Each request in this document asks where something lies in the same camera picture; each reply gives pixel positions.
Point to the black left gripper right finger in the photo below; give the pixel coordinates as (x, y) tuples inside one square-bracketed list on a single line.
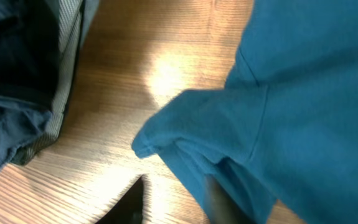
[(223, 210)]

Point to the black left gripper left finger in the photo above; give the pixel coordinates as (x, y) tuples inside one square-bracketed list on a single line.
[(129, 208)]

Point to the blue polo shirt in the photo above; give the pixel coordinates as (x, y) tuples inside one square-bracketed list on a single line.
[(285, 125)]

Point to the dark green folded shirt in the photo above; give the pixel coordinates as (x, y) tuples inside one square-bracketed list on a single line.
[(39, 44)]

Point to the navy blue folded shirt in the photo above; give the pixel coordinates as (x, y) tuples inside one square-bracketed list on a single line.
[(17, 127)]

